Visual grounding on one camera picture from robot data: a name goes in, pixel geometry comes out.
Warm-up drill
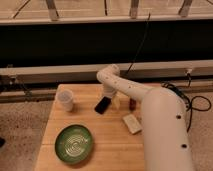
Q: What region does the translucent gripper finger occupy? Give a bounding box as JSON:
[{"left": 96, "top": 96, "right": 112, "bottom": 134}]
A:
[{"left": 111, "top": 95, "right": 120, "bottom": 110}]

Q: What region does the black eraser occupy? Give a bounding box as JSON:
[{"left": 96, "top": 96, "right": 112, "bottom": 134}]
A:
[{"left": 95, "top": 97, "right": 111, "bottom": 114}]

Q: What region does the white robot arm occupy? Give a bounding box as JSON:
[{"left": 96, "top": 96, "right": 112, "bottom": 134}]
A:
[{"left": 96, "top": 64, "right": 195, "bottom": 171}]

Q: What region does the wooden table board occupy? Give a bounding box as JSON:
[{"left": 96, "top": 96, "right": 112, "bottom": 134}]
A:
[{"left": 35, "top": 84, "right": 145, "bottom": 171}]

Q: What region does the white plastic cup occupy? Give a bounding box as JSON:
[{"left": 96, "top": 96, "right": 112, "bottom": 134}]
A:
[{"left": 56, "top": 89, "right": 74, "bottom": 111}]

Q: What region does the green ribbed plate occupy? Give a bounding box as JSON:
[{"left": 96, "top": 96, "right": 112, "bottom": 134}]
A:
[{"left": 55, "top": 124, "right": 94, "bottom": 165}]

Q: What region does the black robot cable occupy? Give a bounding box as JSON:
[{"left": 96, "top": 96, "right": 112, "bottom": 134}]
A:
[{"left": 161, "top": 81, "right": 212, "bottom": 133}]

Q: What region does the black hanging cable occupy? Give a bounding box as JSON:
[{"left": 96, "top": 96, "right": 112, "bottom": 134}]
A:
[{"left": 124, "top": 12, "right": 152, "bottom": 78}]

